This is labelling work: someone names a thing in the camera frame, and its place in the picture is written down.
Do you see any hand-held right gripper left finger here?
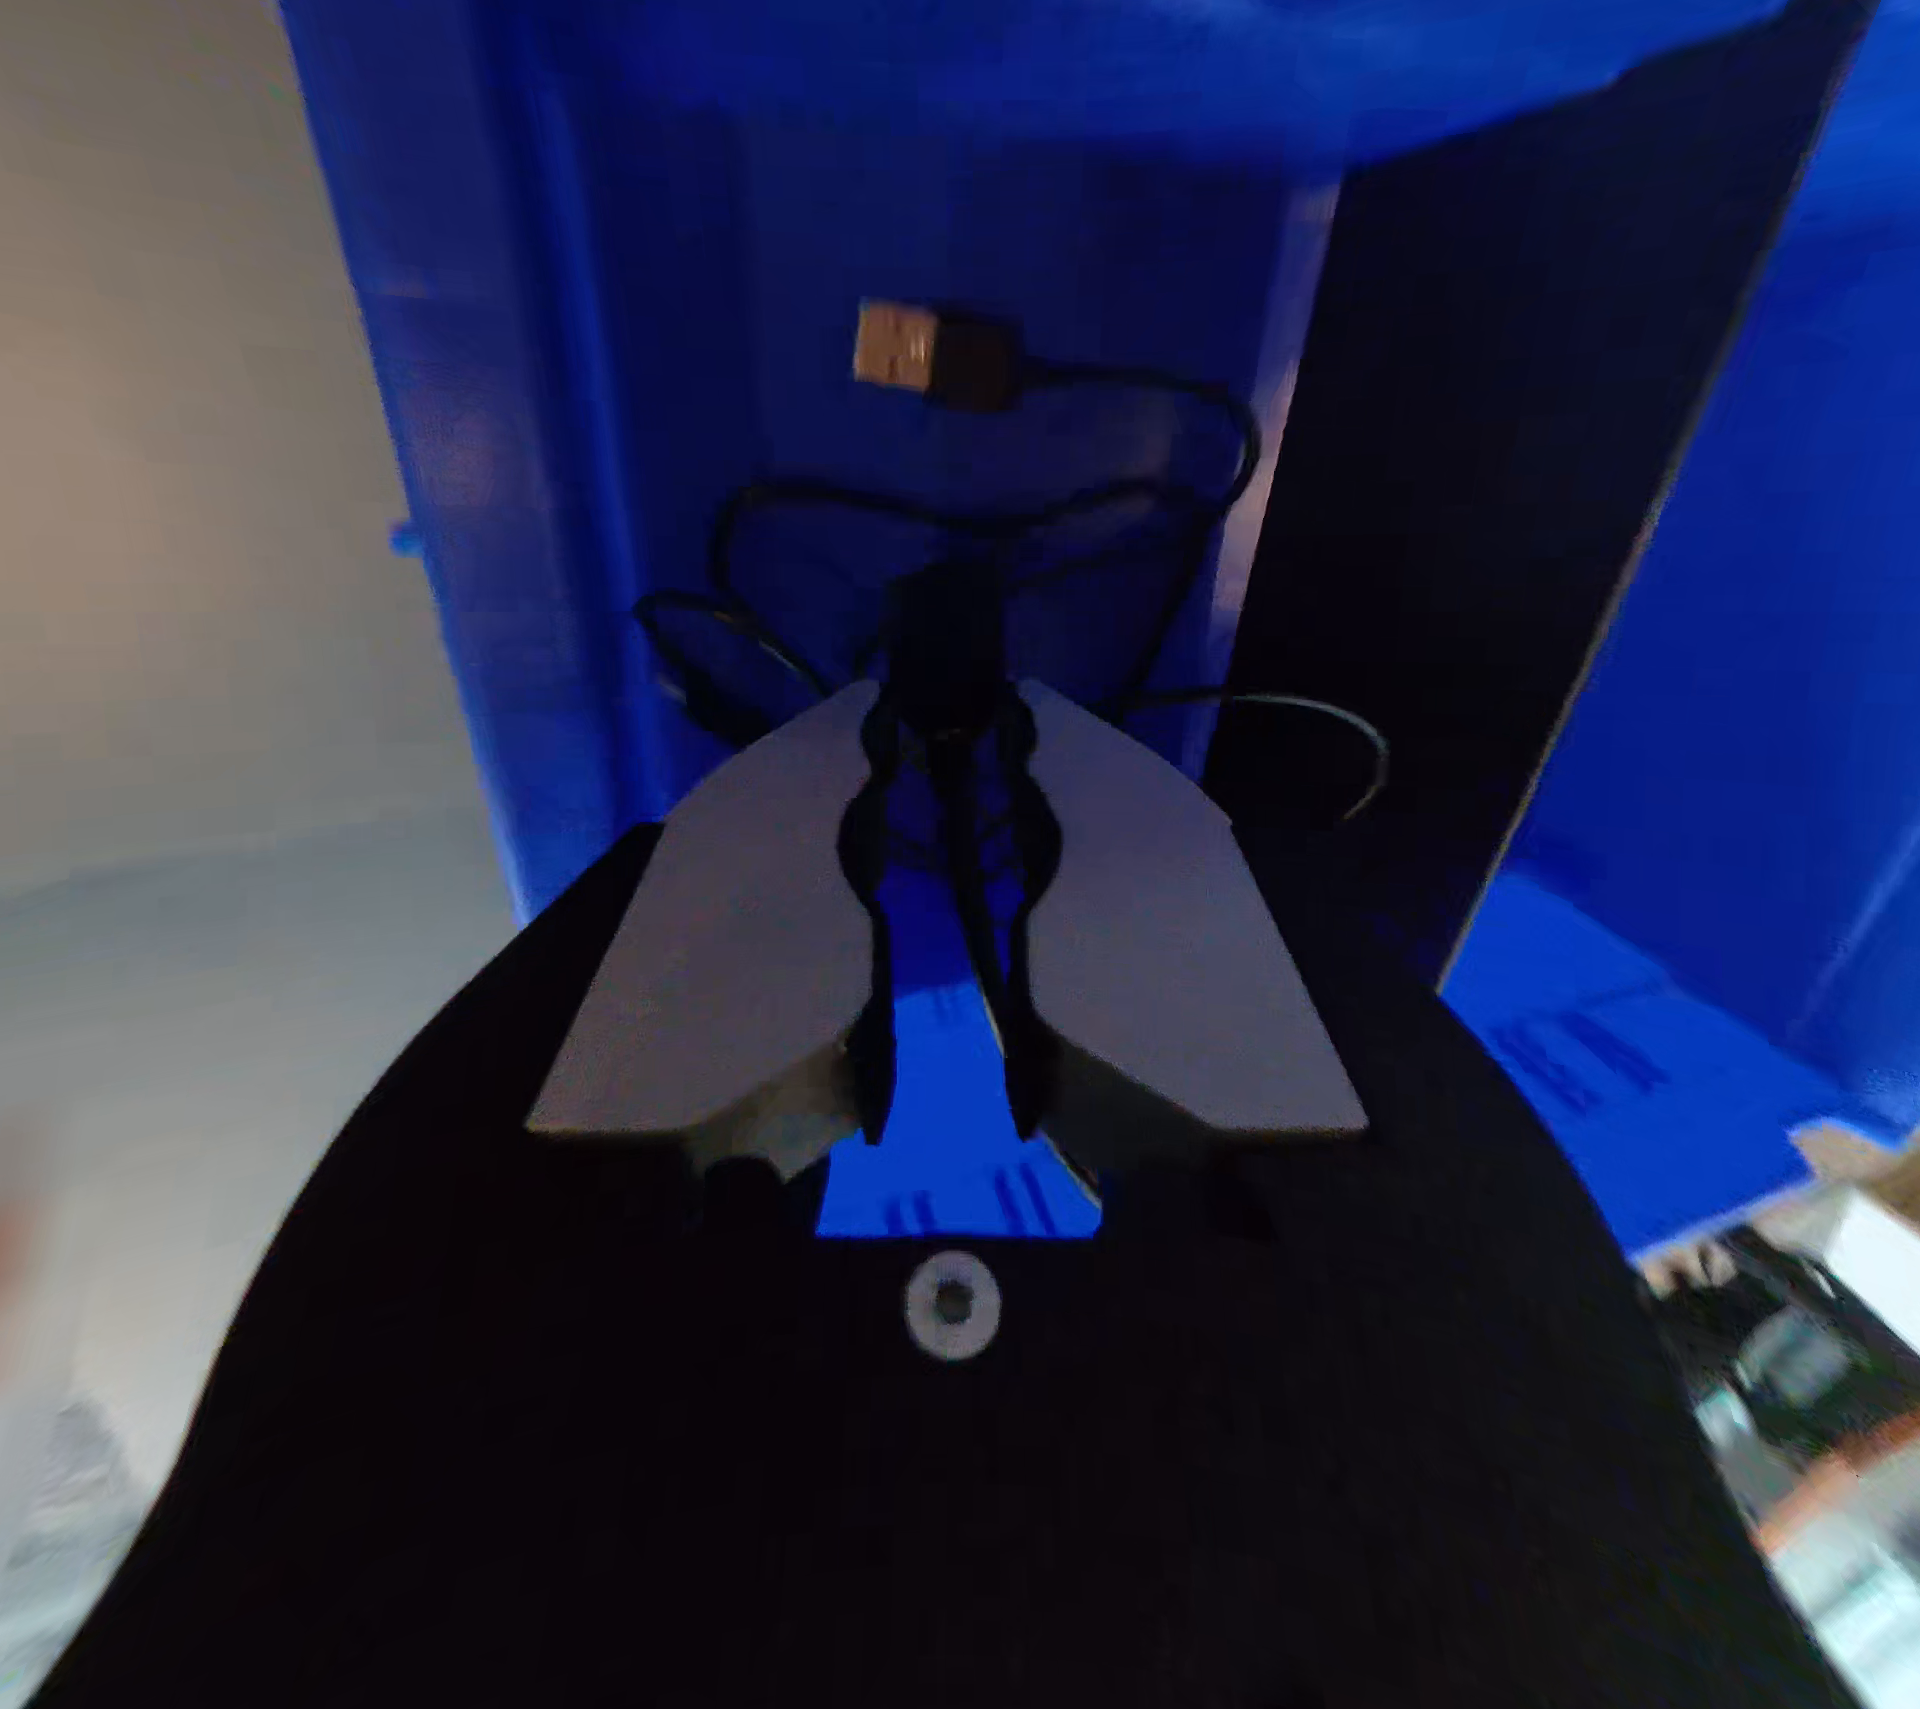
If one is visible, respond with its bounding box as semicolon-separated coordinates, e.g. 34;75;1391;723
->
524;677;903;1169

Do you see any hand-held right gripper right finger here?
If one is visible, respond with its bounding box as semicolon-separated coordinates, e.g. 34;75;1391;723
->
998;677;1372;1185

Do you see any black usb cable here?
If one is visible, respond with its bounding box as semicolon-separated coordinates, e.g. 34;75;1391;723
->
636;297;1395;1140

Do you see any blue plastic bin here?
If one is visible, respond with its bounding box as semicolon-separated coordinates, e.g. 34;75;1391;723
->
217;0;1920;1260

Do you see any black bin divider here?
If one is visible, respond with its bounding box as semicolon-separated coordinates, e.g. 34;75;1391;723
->
1209;0;1889;982

